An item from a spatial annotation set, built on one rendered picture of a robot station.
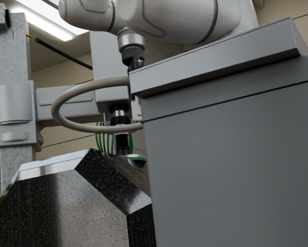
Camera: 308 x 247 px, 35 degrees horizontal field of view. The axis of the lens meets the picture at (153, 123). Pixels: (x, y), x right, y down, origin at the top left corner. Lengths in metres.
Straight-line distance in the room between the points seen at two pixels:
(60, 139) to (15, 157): 5.85
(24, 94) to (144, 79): 2.01
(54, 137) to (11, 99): 5.94
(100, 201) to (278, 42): 1.01
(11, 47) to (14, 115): 0.49
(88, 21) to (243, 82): 0.67
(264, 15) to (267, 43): 6.72
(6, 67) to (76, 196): 1.54
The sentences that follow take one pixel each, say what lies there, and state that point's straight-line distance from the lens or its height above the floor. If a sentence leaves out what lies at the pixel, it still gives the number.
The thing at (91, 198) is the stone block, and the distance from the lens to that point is 1.82.
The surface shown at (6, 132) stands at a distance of 3.05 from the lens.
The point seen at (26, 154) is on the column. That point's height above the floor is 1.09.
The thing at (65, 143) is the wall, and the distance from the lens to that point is 8.79.
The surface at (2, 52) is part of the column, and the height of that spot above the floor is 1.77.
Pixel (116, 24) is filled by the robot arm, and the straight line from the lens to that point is 1.61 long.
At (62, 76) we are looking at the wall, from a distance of 9.14.
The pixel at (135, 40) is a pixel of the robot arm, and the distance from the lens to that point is 1.59.
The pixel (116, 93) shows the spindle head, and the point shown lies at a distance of 2.37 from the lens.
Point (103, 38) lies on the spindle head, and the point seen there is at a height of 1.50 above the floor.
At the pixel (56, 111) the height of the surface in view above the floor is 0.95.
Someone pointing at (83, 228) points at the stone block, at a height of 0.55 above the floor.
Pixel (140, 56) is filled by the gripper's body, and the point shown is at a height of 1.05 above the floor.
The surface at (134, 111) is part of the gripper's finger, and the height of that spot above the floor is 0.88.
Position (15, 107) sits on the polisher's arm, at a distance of 3.04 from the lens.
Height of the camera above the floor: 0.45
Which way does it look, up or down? 15 degrees up
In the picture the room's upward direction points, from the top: 7 degrees counter-clockwise
